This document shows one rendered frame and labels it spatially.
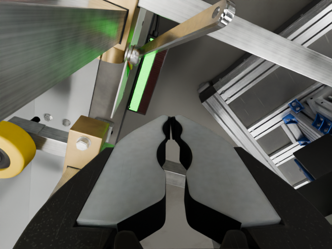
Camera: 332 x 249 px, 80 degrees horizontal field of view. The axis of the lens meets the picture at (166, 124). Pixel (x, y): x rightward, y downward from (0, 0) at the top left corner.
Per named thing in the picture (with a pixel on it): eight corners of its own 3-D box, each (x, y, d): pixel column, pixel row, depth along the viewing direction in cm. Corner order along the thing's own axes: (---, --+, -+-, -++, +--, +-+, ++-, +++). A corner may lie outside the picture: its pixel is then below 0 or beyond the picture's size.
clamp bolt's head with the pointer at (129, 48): (141, 65, 40) (144, 45, 25) (137, 77, 40) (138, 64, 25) (131, 62, 39) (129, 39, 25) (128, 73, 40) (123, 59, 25)
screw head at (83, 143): (92, 138, 30) (89, 143, 29) (90, 148, 31) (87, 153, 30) (78, 134, 30) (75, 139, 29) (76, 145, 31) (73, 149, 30)
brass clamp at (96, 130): (113, 123, 35) (106, 140, 30) (98, 178, 41) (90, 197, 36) (77, 112, 34) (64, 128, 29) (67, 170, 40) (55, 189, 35)
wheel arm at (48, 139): (243, 178, 41) (252, 194, 37) (235, 189, 43) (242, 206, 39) (17, 113, 33) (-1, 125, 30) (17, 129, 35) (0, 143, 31)
